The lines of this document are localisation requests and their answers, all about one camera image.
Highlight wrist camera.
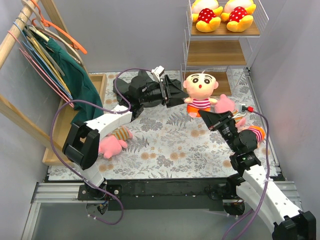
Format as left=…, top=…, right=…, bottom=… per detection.
left=151, top=65, right=165, bottom=82
left=232, top=103, right=254, bottom=119

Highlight floral table mat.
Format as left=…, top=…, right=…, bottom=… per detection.
left=48, top=69, right=278, bottom=180

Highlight dark grey cloth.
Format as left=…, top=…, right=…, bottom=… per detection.
left=113, top=70, right=167, bottom=108

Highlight yellow hanger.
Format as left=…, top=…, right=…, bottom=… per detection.
left=27, top=36, right=71, bottom=95

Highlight green shirt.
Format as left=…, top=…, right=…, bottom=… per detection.
left=35, top=36, right=104, bottom=122

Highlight pink hanger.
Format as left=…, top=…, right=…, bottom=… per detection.
left=7, top=30, right=75, bottom=108

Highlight black-haired doll striped shirt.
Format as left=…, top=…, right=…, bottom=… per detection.
left=183, top=72, right=219, bottom=118

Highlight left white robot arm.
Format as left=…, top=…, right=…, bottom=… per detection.
left=62, top=71, right=188, bottom=200

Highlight wire and wood shelf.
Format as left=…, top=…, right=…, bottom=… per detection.
left=180, top=0, right=270, bottom=97

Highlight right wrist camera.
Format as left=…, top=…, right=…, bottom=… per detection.
left=232, top=103, right=254, bottom=119

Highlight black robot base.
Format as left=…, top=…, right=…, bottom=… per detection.
left=77, top=176, right=271, bottom=216

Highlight pink pig plush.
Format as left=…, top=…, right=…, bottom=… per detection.
left=214, top=94, right=246, bottom=130
left=98, top=126, right=133, bottom=159

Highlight yellow frog plush small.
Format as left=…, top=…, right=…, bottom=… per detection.
left=221, top=0, right=257, bottom=33

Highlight orange hanger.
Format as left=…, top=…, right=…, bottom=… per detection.
left=31, top=0, right=88, bottom=55

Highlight blue hanger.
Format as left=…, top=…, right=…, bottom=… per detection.
left=13, top=22, right=73, bottom=100

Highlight yellow frog plush big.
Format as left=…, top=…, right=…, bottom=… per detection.
left=191, top=0, right=224, bottom=33

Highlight wooden clothes rack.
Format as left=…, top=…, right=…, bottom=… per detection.
left=0, top=0, right=108, bottom=166

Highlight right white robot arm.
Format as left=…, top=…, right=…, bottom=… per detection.
left=199, top=110, right=317, bottom=240

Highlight grey hanger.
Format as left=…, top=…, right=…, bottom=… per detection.
left=26, top=25, right=65, bottom=76

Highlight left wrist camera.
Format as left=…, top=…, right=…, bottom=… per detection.
left=151, top=65, right=165, bottom=82

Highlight beige hanger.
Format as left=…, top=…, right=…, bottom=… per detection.
left=21, top=0, right=86, bottom=70

